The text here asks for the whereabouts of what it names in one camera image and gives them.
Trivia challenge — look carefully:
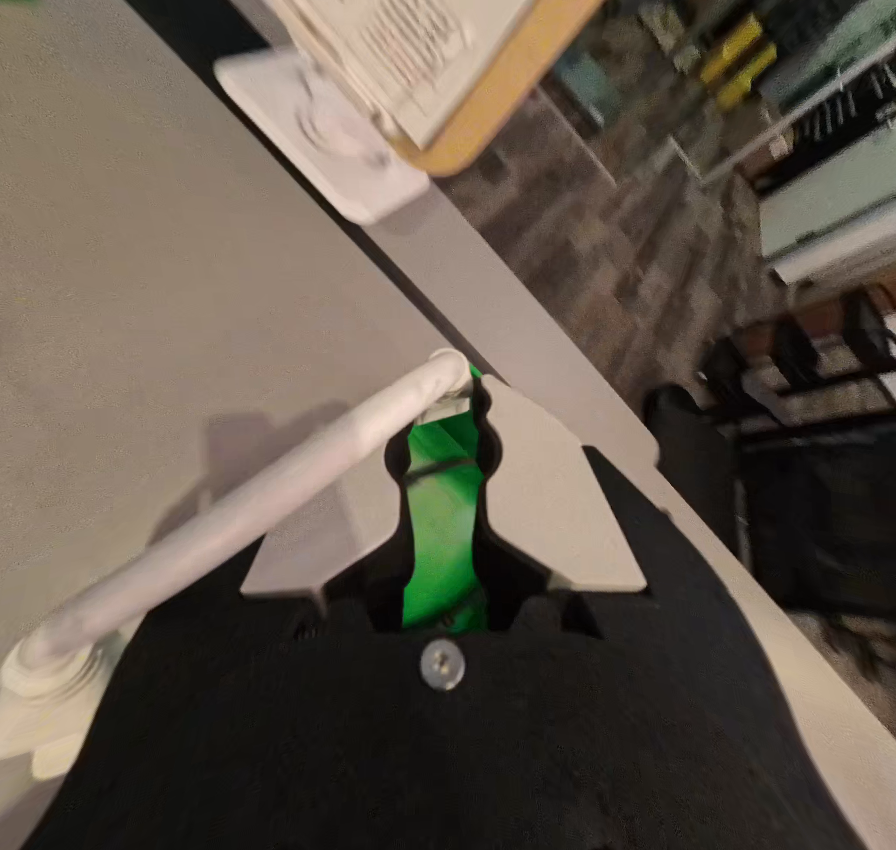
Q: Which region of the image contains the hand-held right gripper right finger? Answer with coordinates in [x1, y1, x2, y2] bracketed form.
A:
[472, 373, 650, 599]

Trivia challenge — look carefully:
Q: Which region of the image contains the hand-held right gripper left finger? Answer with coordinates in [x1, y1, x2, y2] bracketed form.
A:
[240, 402, 421, 606]

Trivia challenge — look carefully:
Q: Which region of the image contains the yellow storage box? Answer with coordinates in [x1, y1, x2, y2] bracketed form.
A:
[700, 16, 764, 84]
[714, 45, 778, 111]

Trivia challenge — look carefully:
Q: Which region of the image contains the green plastic object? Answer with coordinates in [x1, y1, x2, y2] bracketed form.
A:
[400, 366, 490, 635]

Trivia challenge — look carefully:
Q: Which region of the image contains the storage shelf rack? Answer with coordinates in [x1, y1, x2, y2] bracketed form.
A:
[539, 0, 896, 186]

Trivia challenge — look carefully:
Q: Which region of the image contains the white cord end connector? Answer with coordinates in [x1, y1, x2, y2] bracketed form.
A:
[0, 622, 130, 784]

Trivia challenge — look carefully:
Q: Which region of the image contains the dark furniture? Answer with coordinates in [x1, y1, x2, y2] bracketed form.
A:
[644, 290, 896, 613]

